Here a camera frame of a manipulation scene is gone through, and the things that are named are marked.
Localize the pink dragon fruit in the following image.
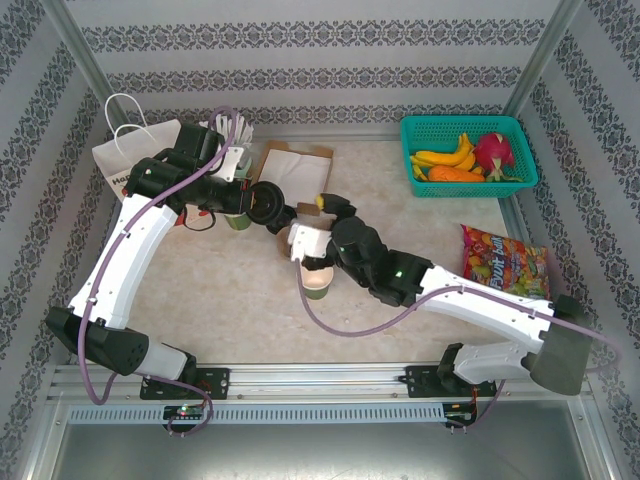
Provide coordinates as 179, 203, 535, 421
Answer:
473, 130, 524, 184

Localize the grey slotted cable duct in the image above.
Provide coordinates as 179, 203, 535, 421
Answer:
67, 403, 447, 424

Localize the yellow banana bunch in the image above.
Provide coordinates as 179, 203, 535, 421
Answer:
409, 132, 477, 174

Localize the grey sheet metal shelf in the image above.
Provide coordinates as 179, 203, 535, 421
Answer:
22, 397, 619, 480

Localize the orange toy carrot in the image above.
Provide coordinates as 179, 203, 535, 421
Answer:
427, 165, 487, 184

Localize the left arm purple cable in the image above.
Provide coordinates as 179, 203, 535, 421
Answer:
77, 105, 239, 437

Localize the brown pulp cup carrier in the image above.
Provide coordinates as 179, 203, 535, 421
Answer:
276, 214, 335, 262

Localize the aluminium frame post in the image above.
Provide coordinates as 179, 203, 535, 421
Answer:
42, 0, 126, 131
502, 0, 586, 121

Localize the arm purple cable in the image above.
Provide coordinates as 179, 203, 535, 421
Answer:
295, 257, 624, 434
77, 105, 239, 437

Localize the green sleeve paper coffee cup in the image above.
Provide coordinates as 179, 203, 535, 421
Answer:
299, 262, 335, 302

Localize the brown cardboard napkin tray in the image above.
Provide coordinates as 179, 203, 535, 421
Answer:
248, 139, 335, 217

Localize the white red printed paper bag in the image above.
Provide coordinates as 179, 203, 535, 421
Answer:
91, 93, 214, 229

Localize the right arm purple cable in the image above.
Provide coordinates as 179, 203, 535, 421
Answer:
295, 257, 624, 434

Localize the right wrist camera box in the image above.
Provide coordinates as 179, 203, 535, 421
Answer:
288, 223, 332, 265

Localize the colourful fruit candy bag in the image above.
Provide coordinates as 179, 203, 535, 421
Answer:
459, 223, 557, 321

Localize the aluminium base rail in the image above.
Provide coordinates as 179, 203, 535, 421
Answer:
48, 363, 594, 402

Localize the teal plastic basket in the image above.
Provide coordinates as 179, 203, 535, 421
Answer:
399, 115, 540, 200

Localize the stack of paper cups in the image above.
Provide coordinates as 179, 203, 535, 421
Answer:
223, 212, 255, 233

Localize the white paper napkin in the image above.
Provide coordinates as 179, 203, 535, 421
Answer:
259, 148, 332, 204

